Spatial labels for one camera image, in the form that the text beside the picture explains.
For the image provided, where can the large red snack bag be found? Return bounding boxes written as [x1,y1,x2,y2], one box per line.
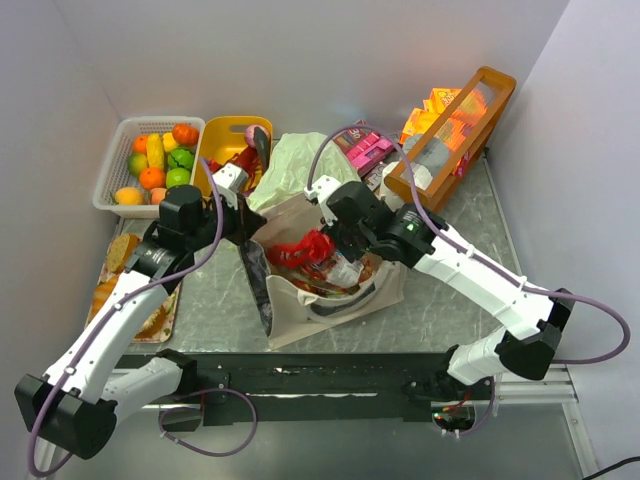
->
[267,228,371,299]

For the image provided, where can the light green plastic bag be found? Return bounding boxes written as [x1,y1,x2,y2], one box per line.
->
[247,132,360,212]

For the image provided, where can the wooden snack tray box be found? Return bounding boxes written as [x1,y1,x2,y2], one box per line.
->
[382,66,517,212]

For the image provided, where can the beige canvas tote bag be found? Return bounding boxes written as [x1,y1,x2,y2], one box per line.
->
[239,193,407,350]

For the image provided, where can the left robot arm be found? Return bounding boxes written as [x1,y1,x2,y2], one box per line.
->
[14,185,266,477]

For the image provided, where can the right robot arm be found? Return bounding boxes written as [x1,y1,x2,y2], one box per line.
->
[306,176,572,385]

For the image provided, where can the red toy lobster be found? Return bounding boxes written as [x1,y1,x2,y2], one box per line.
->
[206,146,263,192]

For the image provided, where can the toy peach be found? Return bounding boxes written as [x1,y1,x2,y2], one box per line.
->
[149,187,167,205]

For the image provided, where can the yellow plastic bin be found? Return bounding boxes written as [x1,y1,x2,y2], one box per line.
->
[191,115,273,197]

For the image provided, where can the pink box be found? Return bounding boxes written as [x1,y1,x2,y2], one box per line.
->
[346,133,393,176]

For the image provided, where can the pink toy onion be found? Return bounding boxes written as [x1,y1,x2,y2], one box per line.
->
[244,124,267,147]

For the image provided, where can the toy orange fruit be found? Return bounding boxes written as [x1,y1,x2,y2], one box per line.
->
[138,167,166,191]

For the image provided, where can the dark red box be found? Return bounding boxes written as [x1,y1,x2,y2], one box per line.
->
[333,120,371,153]

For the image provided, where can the orange toy pumpkin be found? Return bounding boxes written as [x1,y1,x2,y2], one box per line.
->
[172,123,200,147]

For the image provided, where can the yellow toy corn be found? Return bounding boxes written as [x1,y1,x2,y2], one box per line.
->
[146,133,165,171]

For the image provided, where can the yellow toy mango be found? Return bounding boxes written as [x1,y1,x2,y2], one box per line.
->
[114,187,146,206]

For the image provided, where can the toy bread slice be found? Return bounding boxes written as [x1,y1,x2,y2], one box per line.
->
[105,233,140,274]

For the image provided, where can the white plastic fruit basket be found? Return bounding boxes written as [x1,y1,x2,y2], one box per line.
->
[92,116,205,219]

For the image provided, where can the floral bread tray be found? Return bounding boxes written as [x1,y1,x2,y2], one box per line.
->
[85,261,180,344]

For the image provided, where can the orange cracker boxes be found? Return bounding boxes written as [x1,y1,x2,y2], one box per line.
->
[400,86,495,178]

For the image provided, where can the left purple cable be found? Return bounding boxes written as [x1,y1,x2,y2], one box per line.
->
[25,157,259,476]

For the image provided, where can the purple cable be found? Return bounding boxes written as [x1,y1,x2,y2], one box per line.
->
[25,157,259,476]
[307,125,632,441]

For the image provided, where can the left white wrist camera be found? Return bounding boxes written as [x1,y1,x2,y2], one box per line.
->
[212,163,249,210]

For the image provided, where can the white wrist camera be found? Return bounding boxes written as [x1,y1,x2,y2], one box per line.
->
[304,175,343,226]
[212,163,249,210]

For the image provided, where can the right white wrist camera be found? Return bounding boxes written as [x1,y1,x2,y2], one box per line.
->
[304,175,343,226]

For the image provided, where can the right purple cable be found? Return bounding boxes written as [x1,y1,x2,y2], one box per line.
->
[307,125,632,441]

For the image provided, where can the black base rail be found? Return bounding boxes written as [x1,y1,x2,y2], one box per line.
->
[117,349,576,426]

